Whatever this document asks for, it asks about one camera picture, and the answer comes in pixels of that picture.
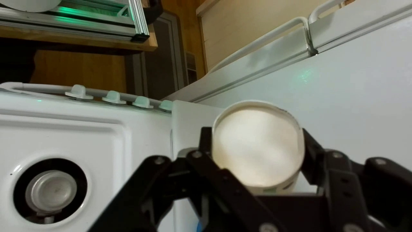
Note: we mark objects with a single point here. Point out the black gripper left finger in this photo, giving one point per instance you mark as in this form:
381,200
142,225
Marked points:
171,193

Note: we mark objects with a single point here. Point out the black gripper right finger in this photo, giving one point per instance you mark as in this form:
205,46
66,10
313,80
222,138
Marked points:
343,184

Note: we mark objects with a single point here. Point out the patterned paper cup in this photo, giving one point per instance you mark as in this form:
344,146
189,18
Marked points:
258,146

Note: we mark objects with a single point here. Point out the white stove knob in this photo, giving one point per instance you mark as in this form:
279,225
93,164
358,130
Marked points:
142,103
113,98
79,91
166,106

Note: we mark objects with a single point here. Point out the stove burner with dark well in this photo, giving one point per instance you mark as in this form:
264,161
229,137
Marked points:
50,191

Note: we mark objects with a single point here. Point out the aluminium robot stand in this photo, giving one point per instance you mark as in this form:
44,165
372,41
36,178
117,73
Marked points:
107,17

